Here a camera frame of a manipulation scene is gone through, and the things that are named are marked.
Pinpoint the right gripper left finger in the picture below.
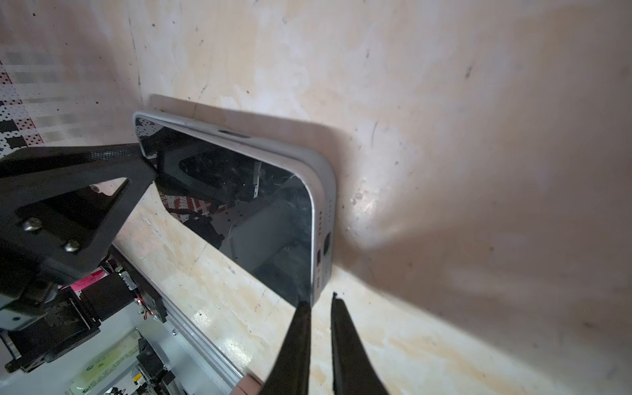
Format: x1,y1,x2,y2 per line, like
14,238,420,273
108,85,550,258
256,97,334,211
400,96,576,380
258,301,312,395

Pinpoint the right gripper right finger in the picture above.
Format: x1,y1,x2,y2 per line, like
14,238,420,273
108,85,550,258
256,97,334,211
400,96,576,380
331,293,388,394

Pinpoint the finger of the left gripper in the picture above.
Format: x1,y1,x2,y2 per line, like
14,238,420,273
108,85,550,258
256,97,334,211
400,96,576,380
1,144,156,285

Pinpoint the blue case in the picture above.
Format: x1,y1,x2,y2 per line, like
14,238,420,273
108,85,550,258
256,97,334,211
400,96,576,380
133,111,337,304

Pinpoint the black phone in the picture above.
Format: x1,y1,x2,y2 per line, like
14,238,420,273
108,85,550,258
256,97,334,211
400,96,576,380
134,116,313,305

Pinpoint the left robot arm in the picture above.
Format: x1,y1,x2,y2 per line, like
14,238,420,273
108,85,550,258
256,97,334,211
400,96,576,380
1,144,167,373

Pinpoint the pink plush toy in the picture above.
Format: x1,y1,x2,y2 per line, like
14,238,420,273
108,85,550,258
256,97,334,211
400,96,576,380
70,269,109,292

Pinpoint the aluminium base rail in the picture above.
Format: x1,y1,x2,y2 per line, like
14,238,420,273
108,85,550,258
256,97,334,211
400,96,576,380
113,246,265,395

